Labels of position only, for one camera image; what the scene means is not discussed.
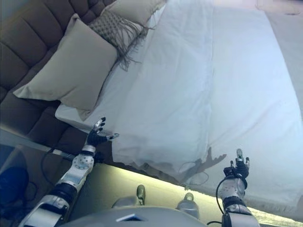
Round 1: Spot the grey woven fringed cushion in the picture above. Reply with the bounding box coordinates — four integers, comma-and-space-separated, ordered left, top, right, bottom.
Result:
89, 10, 155, 72

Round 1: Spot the beige bed runner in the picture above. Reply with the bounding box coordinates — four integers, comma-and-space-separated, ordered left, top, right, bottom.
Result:
248, 0, 303, 209

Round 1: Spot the white sheeted mattress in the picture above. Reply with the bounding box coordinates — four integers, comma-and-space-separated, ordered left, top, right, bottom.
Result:
54, 4, 167, 133

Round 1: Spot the padded tufted headboard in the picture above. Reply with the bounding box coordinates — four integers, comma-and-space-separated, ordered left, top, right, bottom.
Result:
0, 0, 119, 133

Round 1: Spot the silver robot torso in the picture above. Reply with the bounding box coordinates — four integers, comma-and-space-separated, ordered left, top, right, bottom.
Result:
63, 205, 226, 227

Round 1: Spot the wooden nightstand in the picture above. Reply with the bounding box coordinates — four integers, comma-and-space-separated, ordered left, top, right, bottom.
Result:
0, 145, 79, 227

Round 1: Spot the brown padded bed frame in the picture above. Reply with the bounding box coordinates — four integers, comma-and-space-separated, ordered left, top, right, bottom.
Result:
28, 106, 115, 162

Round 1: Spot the silver robot leg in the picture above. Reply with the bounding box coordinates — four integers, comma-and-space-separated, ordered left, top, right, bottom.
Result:
176, 192, 200, 216
111, 184, 146, 209

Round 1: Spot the left silver robot leg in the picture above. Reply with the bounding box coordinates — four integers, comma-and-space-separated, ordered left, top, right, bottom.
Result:
111, 184, 146, 209

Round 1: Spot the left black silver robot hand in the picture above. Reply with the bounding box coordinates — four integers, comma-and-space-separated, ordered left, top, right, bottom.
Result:
87, 117, 120, 148

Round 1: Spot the large beige pillow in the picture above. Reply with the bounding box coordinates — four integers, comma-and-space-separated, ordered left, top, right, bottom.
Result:
13, 13, 118, 120

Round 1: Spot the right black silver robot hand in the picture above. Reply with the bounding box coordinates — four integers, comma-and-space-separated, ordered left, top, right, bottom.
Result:
230, 148, 250, 180

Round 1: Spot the white duvet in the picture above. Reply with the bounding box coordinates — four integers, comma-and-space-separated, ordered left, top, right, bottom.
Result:
111, 0, 303, 207

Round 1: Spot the grey streaked floor rug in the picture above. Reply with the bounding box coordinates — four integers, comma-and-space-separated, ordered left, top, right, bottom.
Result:
245, 205, 303, 225

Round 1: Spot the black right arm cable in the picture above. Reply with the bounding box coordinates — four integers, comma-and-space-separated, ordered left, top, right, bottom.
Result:
214, 175, 228, 215

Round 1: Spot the right silver robot leg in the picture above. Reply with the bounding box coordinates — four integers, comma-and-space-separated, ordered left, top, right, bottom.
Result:
176, 192, 200, 216

